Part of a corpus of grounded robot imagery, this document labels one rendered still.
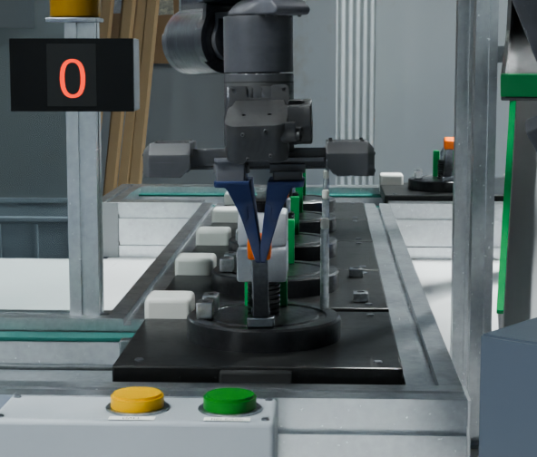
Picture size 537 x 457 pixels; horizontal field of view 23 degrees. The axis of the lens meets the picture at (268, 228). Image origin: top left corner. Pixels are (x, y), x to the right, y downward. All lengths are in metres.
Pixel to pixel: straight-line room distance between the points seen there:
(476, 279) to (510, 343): 0.45
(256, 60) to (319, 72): 4.59
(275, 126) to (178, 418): 0.23
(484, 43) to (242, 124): 0.30
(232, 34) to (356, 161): 0.14
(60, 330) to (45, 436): 0.38
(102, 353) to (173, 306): 0.09
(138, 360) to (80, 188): 0.29
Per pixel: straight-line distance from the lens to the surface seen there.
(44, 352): 1.33
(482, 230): 1.23
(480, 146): 1.22
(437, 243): 2.39
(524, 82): 1.11
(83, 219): 1.35
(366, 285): 1.47
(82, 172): 1.35
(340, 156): 1.06
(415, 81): 5.71
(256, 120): 1.01
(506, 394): 0.80
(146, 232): 2.39
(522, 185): 1.22
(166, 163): 1.06
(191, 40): 1.12
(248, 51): 1.06
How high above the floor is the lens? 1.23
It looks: 8 degrees down
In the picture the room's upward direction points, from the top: straight up
